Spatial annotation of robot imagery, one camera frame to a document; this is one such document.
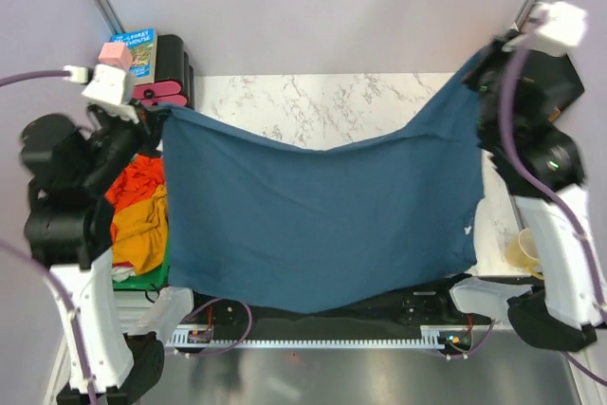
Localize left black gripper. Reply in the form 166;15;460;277
80;94;170;189

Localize blue t shirt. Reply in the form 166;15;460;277
162;57;484;314

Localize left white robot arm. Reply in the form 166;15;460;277
20;105;164;404

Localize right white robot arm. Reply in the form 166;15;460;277
433;29;606;352

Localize black folder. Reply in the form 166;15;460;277
522;50;585;118

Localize orange folder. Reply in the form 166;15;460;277
548;107;562;122

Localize orange t shirt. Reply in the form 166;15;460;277
105;155;165;212

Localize pink black drawer unit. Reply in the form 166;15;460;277
133;34;194;109

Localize pink cube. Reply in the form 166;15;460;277
98;42;133;71

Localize yellow t shirt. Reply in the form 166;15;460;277
113;185;169;275

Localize blue storey treehouse book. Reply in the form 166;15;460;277
110;28;157;85

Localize white red t shirt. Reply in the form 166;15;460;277
111;266;136;283

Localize green plastic bin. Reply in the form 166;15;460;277
111;222;169;290

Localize yellow mug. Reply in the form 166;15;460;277
505;228;543;280

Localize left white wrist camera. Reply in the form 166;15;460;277
63;64;139;124

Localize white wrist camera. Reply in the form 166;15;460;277
502;1;588;57
63;64;139;124

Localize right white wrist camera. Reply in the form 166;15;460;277
502;1;588;57

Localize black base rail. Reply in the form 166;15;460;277
183;278;489;341

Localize white slotted cable duct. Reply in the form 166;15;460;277
166;328;445;350

